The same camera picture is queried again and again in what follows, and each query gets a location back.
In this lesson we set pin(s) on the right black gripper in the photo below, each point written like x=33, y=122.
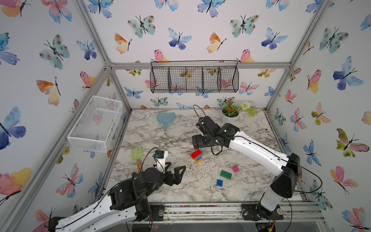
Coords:
x=198, y=138

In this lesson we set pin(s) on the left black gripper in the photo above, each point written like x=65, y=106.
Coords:
x=176, y=179

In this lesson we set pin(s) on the red lego brick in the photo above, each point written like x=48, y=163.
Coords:
x=196, y=154

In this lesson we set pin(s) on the light blue long lego brick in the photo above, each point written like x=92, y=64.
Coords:
x=199, y=157

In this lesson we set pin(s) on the pink small lego brick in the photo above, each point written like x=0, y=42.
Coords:
x=235, y=169

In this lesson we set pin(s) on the green lego brick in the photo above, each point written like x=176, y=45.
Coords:
x=226, y=175

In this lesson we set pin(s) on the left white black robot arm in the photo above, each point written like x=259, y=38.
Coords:
x=126, y=201

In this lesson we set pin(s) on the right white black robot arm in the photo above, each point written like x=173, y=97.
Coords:
x=245, y=170

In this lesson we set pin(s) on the blue small lego brick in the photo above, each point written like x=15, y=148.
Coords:
x=219, y=183

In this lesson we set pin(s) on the potted plant white pot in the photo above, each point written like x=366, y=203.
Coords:
x=231, y=110

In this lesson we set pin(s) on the teal hand mirror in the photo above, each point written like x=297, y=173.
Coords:
x=166, y=119

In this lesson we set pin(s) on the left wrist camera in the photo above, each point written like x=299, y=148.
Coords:
x=160, y=157

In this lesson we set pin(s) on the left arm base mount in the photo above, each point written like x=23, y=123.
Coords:
x=153, y=213

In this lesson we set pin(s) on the black wire wall basket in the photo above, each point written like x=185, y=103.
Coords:
x=194, y=77

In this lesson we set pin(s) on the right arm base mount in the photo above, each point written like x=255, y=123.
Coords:
x=256, y=212

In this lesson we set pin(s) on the white mesh wall basket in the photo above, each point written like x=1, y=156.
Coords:
x=96, y=125

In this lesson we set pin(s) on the aluminium front rail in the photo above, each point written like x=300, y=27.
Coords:
x=231, y=212

